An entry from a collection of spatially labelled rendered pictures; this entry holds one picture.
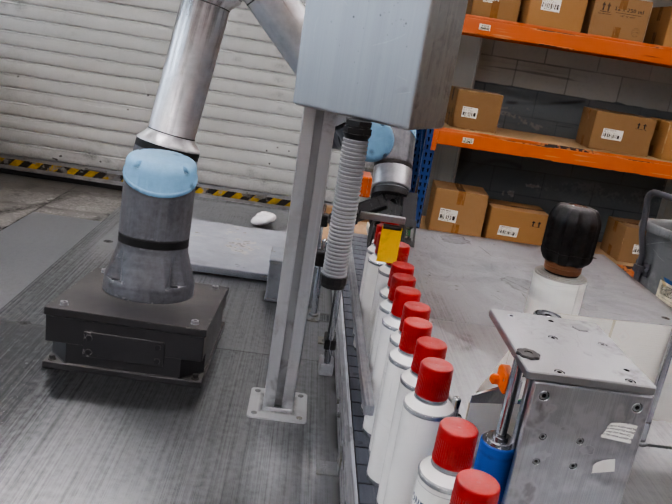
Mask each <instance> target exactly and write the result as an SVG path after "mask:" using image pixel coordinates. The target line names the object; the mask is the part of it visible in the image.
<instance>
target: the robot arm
mask: <svg viewBox="0 0 672 504"><path fill-rule="evenodd" d="M242 1H244V2H245V4H246V5H247V7H248V8H249V9H250V11H251V12H252V14H253V15H254V17H255V18H256V19H257V21H258V22H259V24H260V25H261V26H262V28H263V29H264V31H265V32H266V34H267V35H268V36H269V38H270V39H271V41H272V42H273V44H274V45H275V46H276V48H277V49H278V51H279V52H280V53H281V55H282V56H283V58H284V59H285V61H286V62H287V63H288V65H289V66H290V68H291V69H292V70H293V72H294V73H295V75H296V74H297V66H298V59H299V51H300V44H301V36H302V28H303V21H304V13H305V7H304V5H303V4H302V2H301V1H300V0H181V1H180V5H179V9H178V13H177V17H176V21H175V25H174V28H173V32H172V36H171V40H170V44H169V48H168V52H167V55H166V59H165V63H164V67H163V71H162V75H161V79H160V82H159V86H158V90H157V94H156V98H155V102H154V105H153V109H152V113H151V117H150V121H149V125H148V127H147V128H146V129H145V130H143V131H142V132H140V133H138V134H137V136H136V140H135V144H134V147H133V151H132V152H130V153H129V154H128V155H127V157H126V161H125V165H124V167H123V188H122V199H121V209H120V220H119V232H118V241H117V245H116V248H115V250H114V252H113V254H112V256H111V259H110V261H109V263H108V265H107V268H106V270H105V272H104V275H103V284H102V288H103V290H104V291H105V292H106V293H108V294H109V295H111V296H114V297H116V298H119V299H123V300H127V301H131V302H137V303H146V304H172V303H179V302H183V301H186V300H189V299H190V298H192V297H193V295H194V286H195V281H194V276H193V271H192V267H191V262H190V257H189V252H188V248H189V238H190V231H191V222H192V214H193V205H194V197H195V188H196V185H197V181H198V175H197V163H198V159H199V155H200V151H199V149H198V147H197V146H196V144H195V138H196V134H197V131H198V127H199V123H200V120H201V116H202V112H203V109H204V105H205V101H206V97H207V94H208V90H209V86H210V83H211V79H212V75H213V72H214V68H215V64H216V61H217V57H218V53H219V50H220V46H221V42H222V39H223V35H224V31H225V28H226V24H227V20H228V17H229V13H230V11H231V10H232V9H234V8H236V7H238V6H239V5H241V2H242ZM346 117H348V116H343V115H339V114H337V119H336V126H335V133H334V139H333V146H332V149H337V150H340V151H341V149H343V148H342V145H344V144H342V141H344V140H343V137H344V134H343V127H344V125H345V124H346ZM348 118H352V117H348ZM371 130H372V133H371V137H370V138H369V139H368V141H369V143H368V144H367V145H368V148H367V149H368V150H367V152H366V153H367V155H366V156H365V157H366V160H365V161H366V162H374V170H373V179H372V197H373V198H371V199H368V200H365V201H362V202H360V203H358V204H359V205H358V211H359V218H358V222H360V221H362V220H365V219H361V218H360V212H361V211H366V212H372V213H379V214H386V215H393V216H400V217H405V218H406V221H405V225H402V224H399V226H402V234H401V239H400V242H403V243H406V244H408V245H409V246H410V247H412V248H414V244H415V234H416V224H417V221H416V220H415V219H416V209H417V199H418V193H412V192H409V191H410V189H411V179H412V168H413V158H414V149H415V143H416V130H405V129H401V128H396V127H392V126H388V125H383V124H379V123H374V122H372V127H371ZM392 203H393V204H392ZM412 228H414V233H413V241H411V238H410V233H411V229H412Z"/></svg>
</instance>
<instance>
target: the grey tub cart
mask: <svg viewBox="0 0 672 504"><path fill-rule="evenodd" d="M653 196H658V197H660V198H663V199H666V200H669V201H672V194H669V193H666V192H663V191H660V190H656V189H653V190H650V191H649V192H647V194H646V196H645V199H644V205H643V211H642V218H641V220H640V222H639V256H638V259H636V263H634V265H633V268H632V270H633V271H634V276H633V278H634V279H635V280H637V281H638V282H639V283H640V284H642V285H643V286H644V287H645V288H647V289H648V290H649V291H651V292H652V293H653V294H654V295H656V296H657V297H658V298H659V299H661V300H662V301H663V302H664V303H666V304H667V305H668V306H670V307H671V308H672V220H667V219H655V218H648V216H649V209H650V202H651V198H652V197H653ZM645 231H646V236H645Z"/></svg>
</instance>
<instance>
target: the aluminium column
mask: <svg viewBox="0 0 672 504"><path fill-rule="evenodd" d="M336 119H337V114H335V113H330V112H326V111H321V110H317V109H313V108H308V107H304V108H303V115H302V123H301V130H300V137H299V145H298V152H297V159H296V167H295V174H294V181H293V189H292V196H291V203H290V211H289V218H288V225H287V232H286V240H285V247H284V254H283V262H282V269H281V276H280V284H279V291H278V298H277V306H276V313H275V320H274V328H273V335H272V342H271V350H270V357H269V364H268V372H267V379H266V386H265V394H264V401H263V408H262V409H263V410H269V411H277V412H285V413H292V411H293V405H294V398H295V391H296V385H297V378H298V371H299V365H300V358H301V352H302V345H303V338H304V332H305V325H306V318H307V312H308V305H309V298H310V292H311V285H312V279H313V272H314V265H315V259H316V252H317V245H318V239H319V232H320V225H321V219H322V212H323V206H324V199H325V192H326V186H327V179H328V172H329V166H330V159H331V153H332V146H333V139H334V133H335V126H336Z"/></svg>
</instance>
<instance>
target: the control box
mask: <svg viewBox="0 0 672 504"><path fill-rule="evenodd" d="M467 4H468V0H306V6H305V13H304V21H303V28H302V36H301V44H300V51H299V59H298V66H297V74H296V82H295V89H294V97H293V103H295V104H296V105H299V106H304V107H308V108H313V109H317V110H321V111H326V112H330V113H335V114H339V115H343V116H348V117H352V118H357V119H361V120H365V121H370V122H374V123H379V124H383V125H388V126H392V127H396V128H401V129H405V130H419V129H439V128H443V126H444V122H445V117H446V112H447V107H448V102H449V96H450V91H451V86H452V81H453V76H454V71H455V66H456V61H457V55H458V50H459V45H460V40H461V35H462V30H463V25H464V20H465V14H466V9H467Z"/></svg>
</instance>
